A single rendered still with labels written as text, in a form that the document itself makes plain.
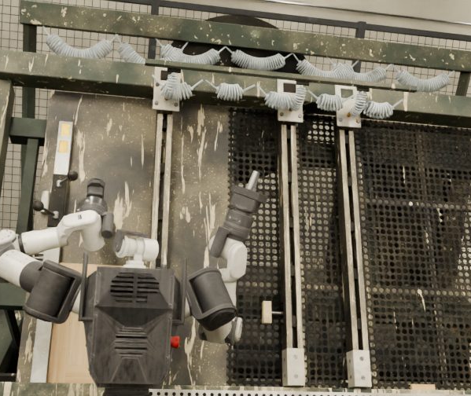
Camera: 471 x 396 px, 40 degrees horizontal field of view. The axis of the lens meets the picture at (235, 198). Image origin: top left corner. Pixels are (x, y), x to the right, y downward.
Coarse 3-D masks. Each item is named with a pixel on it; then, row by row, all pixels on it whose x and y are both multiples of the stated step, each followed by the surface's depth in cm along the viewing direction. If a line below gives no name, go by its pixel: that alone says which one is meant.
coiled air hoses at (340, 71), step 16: (48, 32) 289; (64, 48) 287; (96, 48) 289; (128, 48) 292; (176, 48) 296; (224, 48) 302; (208, 64) 299; (240, 64) 302; (256, 64) 301; (272, 64) 303; (304, 64) 305; (336, 64) 312; (368, 80) 311; (400, 80) 319; (416, 80) 316; (432, 80) 317; (448, 80) 318
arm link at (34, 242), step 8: (32, 232) 199; (40, 232) 199; (48, 232) 199; (56, 232) 199; (16, 240) 194; (24, 240) 196; (32, 240) 197; (40, 240) 197; (48, 240) 198; (56, 240) 198; (16, 248) 194; (24, 248) 196; (32, 248) 197; (40, 248) 198; (48, 248) 199
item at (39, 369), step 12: (60, 132) 241; (72, 132) 245; (60, 156) 238; (60, 168) 236; (48, 228) 228; (48, 252) 225; (60, 252) 228; (36, 324) 215; (48, 324) 216; (36, 336) 214; (48, 336) 215; (36, 348) 213; (48, 348) 213; (36, 360) 211; (48, 360) 212; (36, 372) 210
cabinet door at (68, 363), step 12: (72, 264) 227; (60, 324) 219; (72, 324) 220; (60, 336) 217; (72, 336) 218; (84, 336) 219; (60, 348) 216; (72, 348) 217; (84, 348) 218; (60, 360) 215; (72, 360) 216; (84, 360) 216; (48, 372) 213; (60, 372) 213; (72, 372) 214; (84, 372) 215
